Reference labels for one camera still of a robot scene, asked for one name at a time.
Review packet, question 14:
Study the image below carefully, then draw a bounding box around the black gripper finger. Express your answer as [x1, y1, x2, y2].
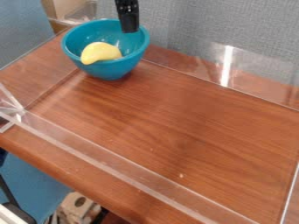
[115, 0, 139, 33]

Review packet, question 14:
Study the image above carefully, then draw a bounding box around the yellow toy banana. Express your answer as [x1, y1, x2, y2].
[81, 42, 123, 65]

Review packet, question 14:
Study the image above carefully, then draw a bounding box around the blue bowl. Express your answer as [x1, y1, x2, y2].
[61, 18, 150, 81]

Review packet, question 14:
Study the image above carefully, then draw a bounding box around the cardboard box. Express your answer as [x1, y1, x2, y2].
[42, 0, 98, 33]

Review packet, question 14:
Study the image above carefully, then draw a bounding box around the clear acrylic barrier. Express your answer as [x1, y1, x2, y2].
[0, 0, 299, 224]

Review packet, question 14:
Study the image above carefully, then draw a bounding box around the wooden block with hole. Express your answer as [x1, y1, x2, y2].
[57, 192, 102, 224]

